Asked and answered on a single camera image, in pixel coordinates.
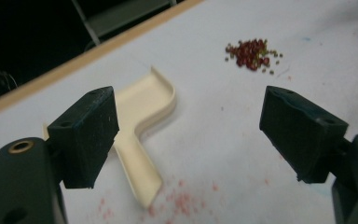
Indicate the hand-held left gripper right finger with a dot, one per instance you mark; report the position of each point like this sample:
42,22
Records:
301,140

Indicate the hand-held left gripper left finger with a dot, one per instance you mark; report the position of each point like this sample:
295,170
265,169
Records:
84,137

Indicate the cream plastic dustpan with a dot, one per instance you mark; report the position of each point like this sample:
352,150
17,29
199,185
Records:
143,99

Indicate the pile of red beans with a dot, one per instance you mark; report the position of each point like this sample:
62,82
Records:
251,56

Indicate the white table cover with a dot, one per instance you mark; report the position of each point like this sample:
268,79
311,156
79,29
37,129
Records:
214,130

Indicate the white desk frame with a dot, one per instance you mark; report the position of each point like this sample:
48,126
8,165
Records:
121,14

